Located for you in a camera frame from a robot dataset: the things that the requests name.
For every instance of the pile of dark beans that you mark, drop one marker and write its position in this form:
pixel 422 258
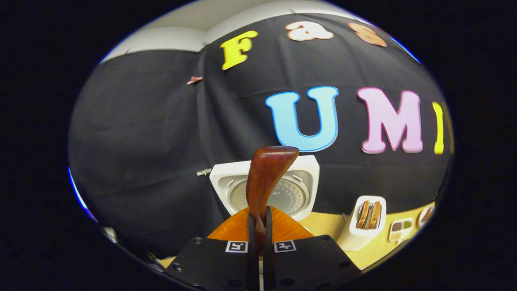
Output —
pixel 396 226

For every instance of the toasted bread slice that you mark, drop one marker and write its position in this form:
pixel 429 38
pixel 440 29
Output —
pixel 376 215
pixel 362 214

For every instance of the silver clip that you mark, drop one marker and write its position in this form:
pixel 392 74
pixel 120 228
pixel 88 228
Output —
pixel 204 172

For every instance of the white toaster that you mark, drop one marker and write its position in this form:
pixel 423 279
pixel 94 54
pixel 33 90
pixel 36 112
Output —
pixel 355 240

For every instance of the brown wooden spoon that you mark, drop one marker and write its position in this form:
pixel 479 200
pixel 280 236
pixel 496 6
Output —
pixel 266 173

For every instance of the pink clip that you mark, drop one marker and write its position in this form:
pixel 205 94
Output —
pixel 195 80

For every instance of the white rice cooker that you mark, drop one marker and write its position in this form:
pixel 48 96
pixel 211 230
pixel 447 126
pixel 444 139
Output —
pixel 307 169

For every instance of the pile of yellow beans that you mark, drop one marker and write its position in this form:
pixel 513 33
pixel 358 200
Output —
pixel 398 235

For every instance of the red meat slice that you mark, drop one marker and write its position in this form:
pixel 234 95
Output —
pixel 427 214

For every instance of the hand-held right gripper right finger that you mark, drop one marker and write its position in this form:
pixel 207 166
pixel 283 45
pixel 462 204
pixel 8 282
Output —
pixel 269 242

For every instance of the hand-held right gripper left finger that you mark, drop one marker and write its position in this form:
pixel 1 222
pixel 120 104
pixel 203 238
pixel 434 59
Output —
pixel 252 242

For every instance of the white divided grain dish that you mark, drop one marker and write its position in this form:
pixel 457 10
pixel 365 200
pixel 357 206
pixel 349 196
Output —
pixel 406 233

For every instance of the round white plate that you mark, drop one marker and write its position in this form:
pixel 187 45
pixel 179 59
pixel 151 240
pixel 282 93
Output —
pixel 421 220

